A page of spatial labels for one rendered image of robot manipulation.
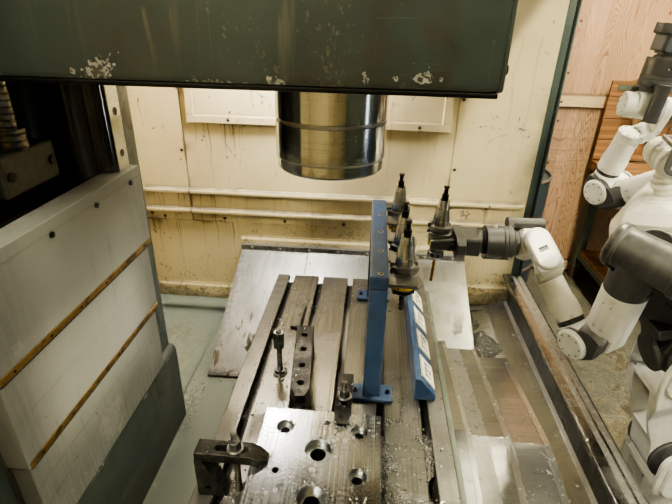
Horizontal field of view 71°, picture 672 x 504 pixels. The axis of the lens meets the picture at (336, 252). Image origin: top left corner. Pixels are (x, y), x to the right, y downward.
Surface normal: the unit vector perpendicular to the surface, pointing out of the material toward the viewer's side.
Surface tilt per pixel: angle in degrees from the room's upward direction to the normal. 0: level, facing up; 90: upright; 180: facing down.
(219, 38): 90
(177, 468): 0
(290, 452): 0
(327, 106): 90
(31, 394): 90
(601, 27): 90
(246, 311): 23
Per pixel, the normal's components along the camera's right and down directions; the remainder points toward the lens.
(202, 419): 0.02, -0.90
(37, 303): 1.00, 0.06
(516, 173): -0.08, 0.44
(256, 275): -0.01, -0.63
